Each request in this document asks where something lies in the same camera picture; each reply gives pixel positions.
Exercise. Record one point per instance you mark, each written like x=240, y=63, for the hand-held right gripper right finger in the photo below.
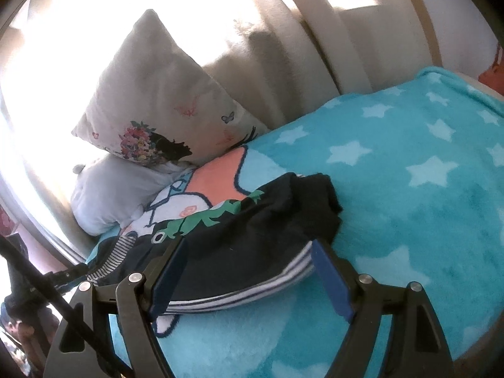
x=330, y=279

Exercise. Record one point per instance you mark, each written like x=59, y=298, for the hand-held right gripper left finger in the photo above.
x=170, y=273

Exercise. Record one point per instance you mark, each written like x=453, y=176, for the dark pants with striped waistband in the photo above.
x=236, y=240

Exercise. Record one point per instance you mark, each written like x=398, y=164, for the blue star printed blanket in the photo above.
x=393, y=212

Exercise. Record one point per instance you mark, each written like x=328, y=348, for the plain white pillow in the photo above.
x=110, y=193

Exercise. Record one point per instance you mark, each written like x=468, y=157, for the floral butterfly print pillow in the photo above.
x=157, y=98

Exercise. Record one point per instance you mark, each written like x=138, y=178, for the beige padded headboard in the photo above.
x=299, y=43

